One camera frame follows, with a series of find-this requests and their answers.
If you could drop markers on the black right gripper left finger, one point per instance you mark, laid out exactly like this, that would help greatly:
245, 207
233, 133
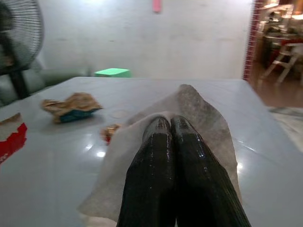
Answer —
151, 177

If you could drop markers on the white wooden chair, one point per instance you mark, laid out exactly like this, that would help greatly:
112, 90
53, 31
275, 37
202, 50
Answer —
287, 53

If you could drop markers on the grey green sofa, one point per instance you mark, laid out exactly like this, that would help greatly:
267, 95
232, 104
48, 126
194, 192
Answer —
59, 75

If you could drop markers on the pink wall sticker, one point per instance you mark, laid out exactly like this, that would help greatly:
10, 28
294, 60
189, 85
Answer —
157, 5

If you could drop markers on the white paper napkin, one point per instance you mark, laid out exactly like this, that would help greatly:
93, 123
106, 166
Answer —
201, 106

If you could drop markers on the white folding table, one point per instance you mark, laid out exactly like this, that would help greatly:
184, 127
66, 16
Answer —
47, 189

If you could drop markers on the black standing fan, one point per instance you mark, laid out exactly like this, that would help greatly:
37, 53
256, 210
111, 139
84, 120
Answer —
16, 80

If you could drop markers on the crumpled brown teal wrapper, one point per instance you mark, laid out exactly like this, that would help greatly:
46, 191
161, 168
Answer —
75, 104

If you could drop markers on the green plastic stool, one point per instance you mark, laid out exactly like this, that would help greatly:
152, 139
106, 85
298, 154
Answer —
111, 72

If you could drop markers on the red white torn packet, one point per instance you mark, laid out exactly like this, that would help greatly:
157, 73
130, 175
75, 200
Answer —
11, 142

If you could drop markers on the small red crumpled wrapper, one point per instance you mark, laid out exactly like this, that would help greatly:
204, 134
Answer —
109, 132

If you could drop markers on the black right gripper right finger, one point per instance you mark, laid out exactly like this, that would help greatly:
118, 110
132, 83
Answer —
201, 184

